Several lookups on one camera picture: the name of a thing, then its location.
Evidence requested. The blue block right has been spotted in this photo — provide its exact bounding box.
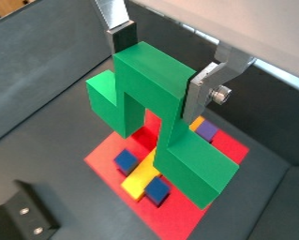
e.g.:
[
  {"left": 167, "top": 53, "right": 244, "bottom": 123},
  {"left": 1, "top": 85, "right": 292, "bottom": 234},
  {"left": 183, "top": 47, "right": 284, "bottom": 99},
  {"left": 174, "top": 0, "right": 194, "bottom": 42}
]
[{"left": 144, "top": 176, "right": 170, "bottom": 207}]

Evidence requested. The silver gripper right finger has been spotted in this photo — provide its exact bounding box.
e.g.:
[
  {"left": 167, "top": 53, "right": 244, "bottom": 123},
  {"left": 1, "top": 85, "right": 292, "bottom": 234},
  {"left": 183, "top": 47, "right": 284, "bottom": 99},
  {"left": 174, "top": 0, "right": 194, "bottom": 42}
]
[{"left": 182, "top": 41, "right": 255, "bottom": 124}]

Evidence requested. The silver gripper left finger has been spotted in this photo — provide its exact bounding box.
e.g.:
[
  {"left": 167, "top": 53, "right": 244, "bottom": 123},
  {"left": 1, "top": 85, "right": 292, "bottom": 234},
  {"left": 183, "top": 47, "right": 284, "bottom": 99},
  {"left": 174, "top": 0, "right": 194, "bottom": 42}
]
[{"left": 92, "top": 0, "right": 138, "bottom": 53}]

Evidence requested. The red base board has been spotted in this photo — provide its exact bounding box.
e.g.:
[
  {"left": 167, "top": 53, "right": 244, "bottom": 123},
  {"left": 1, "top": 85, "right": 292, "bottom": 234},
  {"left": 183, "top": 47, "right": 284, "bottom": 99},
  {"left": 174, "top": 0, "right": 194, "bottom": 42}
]
[{"left": 83, "top": 109, "right": 250, "bottom": 240}]

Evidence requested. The green zigzag block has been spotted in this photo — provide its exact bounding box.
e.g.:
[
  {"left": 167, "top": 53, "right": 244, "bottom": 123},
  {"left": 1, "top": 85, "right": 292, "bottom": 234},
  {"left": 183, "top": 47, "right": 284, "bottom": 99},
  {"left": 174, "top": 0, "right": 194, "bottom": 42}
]
[{"left": 87, "top": 42, "right": 239, "bottom": 208}]

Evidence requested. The black angle fixture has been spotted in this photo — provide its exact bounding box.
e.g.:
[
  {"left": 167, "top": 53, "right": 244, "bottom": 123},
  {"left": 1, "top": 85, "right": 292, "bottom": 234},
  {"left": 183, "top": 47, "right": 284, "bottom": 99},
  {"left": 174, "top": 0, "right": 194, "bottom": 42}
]
[{"left": 0, "top": 180, "right": 60, "bottom": 240}]

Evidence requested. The yellow long block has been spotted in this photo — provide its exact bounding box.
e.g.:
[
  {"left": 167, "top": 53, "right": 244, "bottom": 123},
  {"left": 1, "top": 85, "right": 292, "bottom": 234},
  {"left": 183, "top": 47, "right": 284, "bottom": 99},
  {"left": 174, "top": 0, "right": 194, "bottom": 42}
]
[{"left": 119, "top": 115, "right": 207, "bottom": 203}]

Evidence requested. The purple block left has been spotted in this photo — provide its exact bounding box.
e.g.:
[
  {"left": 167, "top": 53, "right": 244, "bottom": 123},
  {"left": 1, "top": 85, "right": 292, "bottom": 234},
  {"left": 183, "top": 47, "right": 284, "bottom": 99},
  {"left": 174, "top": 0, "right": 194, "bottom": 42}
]
[{"left": 195, "top": 120, "right": 218, "bottom": 143}]

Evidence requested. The blue block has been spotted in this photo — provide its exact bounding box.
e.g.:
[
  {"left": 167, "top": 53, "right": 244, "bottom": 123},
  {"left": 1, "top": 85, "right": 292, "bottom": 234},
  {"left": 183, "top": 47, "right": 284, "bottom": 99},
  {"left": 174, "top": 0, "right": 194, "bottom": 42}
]
[
  {"left": 144, "top": 176, "right": 170, "bottom": 207},
  {"left": 113, "top": 149, "right": 138, "bottom": 176}
]

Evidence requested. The blue block left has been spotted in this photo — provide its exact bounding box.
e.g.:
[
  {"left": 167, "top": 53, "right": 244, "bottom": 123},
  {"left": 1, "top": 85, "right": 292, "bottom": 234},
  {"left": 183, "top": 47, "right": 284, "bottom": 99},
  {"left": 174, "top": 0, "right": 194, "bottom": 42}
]
[{"left": 113, "top": 149, "right": 138, "bottom": 176}]

